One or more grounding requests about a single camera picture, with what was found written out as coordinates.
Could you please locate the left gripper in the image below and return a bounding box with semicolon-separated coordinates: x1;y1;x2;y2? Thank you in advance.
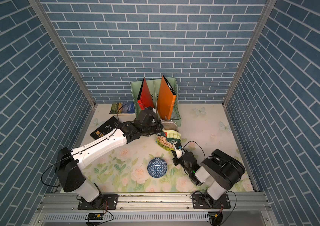
140;119;165;136

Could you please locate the green oats bag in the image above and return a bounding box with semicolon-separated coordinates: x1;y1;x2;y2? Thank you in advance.
156;129;181;151

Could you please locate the blue patterned bowl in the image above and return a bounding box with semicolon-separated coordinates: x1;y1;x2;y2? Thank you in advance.
147;157;168;178

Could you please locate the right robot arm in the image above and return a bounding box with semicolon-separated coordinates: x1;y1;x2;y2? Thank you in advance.
171;149;246;205

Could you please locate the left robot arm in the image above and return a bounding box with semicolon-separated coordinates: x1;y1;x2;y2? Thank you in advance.
54;107;163;203

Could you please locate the red folder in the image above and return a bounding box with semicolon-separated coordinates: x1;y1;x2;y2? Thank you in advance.
136;78;155;110

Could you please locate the orange folder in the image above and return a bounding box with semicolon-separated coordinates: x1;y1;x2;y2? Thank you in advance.
157;75;177;121

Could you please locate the landscape cover book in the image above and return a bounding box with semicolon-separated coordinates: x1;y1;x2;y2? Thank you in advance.
109;103;135;115

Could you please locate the black book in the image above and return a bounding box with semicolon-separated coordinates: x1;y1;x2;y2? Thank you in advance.
90;116;120;140

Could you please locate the green file organizer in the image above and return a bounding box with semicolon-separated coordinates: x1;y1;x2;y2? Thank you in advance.
131;76;181;126

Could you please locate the floral table mat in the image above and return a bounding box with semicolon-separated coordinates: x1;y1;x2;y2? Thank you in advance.
82;104;242;193

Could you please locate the small black controller box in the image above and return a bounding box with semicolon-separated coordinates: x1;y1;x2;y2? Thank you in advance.
85;213;104;221

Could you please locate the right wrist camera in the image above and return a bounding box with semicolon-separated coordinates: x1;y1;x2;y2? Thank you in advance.
174;142;183;159

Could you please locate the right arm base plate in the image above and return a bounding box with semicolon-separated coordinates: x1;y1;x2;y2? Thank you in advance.
190;193;231;209

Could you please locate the aluminium front rail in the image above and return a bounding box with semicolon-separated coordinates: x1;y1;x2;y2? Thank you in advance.
30;192;277;226

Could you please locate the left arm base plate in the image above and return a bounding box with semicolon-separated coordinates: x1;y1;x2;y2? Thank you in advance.
77;194;119;210

